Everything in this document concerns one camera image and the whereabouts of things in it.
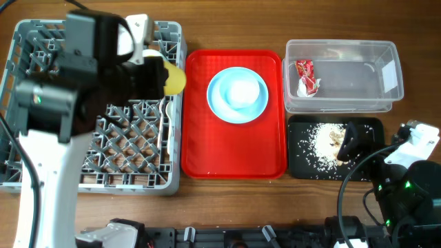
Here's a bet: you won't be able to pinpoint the small green saucer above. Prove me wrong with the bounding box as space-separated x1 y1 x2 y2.
219 68 260 109

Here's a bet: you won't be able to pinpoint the white tissue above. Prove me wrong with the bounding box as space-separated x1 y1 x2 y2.
297 79 321 98

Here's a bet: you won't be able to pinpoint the mint green bowl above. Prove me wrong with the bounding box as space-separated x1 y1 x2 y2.
143 49 167 61

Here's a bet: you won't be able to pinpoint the white plastic spoon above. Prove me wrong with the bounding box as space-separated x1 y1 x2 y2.
165 101 173 154

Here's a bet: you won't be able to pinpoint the yellow plastic cup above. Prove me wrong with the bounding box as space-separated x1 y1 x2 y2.
164 61 187 95

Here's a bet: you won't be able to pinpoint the rice and food scraps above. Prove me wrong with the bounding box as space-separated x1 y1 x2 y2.
289 123 362 180

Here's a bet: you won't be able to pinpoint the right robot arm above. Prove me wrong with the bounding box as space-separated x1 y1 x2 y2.
334 121 440 247

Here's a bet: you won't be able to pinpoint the grey dishwasher rack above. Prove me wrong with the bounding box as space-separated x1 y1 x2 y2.
1 19 183 196

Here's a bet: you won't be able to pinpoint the black waste tray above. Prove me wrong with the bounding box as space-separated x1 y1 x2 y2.
287 115 384 180

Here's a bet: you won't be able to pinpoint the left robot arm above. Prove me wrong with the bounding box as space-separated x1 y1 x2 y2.
11 10 183 247

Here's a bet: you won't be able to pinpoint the red snack wrapper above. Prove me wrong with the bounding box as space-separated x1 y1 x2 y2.
295 60 317 94

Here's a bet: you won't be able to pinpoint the light blue plate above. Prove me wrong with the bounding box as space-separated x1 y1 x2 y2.
207 67 269 124

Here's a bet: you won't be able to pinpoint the white plastic fork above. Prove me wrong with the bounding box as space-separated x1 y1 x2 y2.
157 97 166 151

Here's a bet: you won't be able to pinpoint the clear plastic bin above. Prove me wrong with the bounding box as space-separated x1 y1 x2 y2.
283 39 404 114

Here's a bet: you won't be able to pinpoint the red plastic tray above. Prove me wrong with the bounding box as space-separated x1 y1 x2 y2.
181 50 287 179

